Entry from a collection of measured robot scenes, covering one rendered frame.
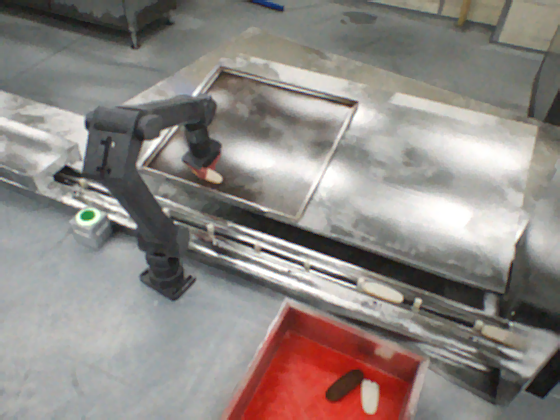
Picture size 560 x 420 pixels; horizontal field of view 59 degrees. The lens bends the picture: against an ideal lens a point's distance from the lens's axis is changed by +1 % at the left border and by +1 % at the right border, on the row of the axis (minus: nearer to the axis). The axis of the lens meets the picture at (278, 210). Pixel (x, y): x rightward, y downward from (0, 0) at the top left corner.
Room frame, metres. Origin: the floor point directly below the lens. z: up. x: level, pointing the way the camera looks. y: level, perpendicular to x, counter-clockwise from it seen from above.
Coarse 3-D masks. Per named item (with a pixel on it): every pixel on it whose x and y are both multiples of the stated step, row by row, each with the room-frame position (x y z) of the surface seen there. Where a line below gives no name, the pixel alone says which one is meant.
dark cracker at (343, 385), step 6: (348, 372) 0.52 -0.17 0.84; (354, 372) 0.52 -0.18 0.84; (360, 372) 0.52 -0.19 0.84; (342, 378) 0.50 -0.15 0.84; (348, 378) 0.50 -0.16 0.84; (354, 378) 0.50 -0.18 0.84; (360, 378) 0.50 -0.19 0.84; (336, 384) 0.49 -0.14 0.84; (342, 384) 0.49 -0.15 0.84; (348, 384) 0.49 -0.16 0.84; (354, 384) 0.49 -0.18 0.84; (330, 390) 0.48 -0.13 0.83; (336, 390) 0.47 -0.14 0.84; (342, 390) 0.47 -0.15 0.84; (348, 390) 0.48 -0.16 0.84; (330, 396) 0.46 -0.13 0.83; (336, 396) 0.46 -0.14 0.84; (342, 396) 0.46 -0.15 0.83
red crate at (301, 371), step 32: (288, 352) 0.56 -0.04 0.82; (320, 352) 0.57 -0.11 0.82; (288, 384) 0.49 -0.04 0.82; (320, 384) 0.49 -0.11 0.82; (384, 384) 0.50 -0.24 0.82; (256, 416) 0.42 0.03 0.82; (288, 416) 0.42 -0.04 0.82; (320, 416) 0.42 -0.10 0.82; (352, 416) 0.43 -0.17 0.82; (384, 416) 0.43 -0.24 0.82
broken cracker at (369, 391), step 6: (366, 384) 0.49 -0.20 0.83; (372, 384) 0.49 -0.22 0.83; (366, 390) 0.48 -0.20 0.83; (372, 390) 0.48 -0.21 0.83; (378, 390) 0.48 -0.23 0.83; (366, 396) 0.47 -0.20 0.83; (372, 396) 0.47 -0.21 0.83; (378, 396) 0.47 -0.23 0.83; (366, 402) 0.45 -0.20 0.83; (372, 402) 0.45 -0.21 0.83; (366, 408) 0.44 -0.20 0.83; (372, 408) 0.44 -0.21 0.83
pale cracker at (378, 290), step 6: (366, 282) 0.74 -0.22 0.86; (372, 282) 0.75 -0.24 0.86; (366, 288) 0.73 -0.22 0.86; (372, 288) 0.72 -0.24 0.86; (378, 288) 0.72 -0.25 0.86; (384, 288) 0.73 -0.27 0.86; (390, 288) 0.73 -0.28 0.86; (372, 294) 0.71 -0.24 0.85; (378, 294) 0.71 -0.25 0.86; (384, 294) 0.71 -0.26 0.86; (390, 294) 0.71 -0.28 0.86; (396, 294) 0.71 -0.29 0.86; (390, 300) 0.70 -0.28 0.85; (396, 300) 0.70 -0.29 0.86
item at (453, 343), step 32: (32, 192) 1.01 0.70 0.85; (64, 192) 1.01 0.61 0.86; (128, 224) 0.90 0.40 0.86; (192, 256) 0.82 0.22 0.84; (224, 256) 0.80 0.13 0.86; (256, 256) 0.81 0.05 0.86; (288, 288) 0.72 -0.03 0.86; (320, 288) 0.72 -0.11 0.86; (384, 320) 0.63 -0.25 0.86; (416, 320) 0.64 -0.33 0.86; (448, 352) 0.57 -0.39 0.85; (480, 352) 0.57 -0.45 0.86
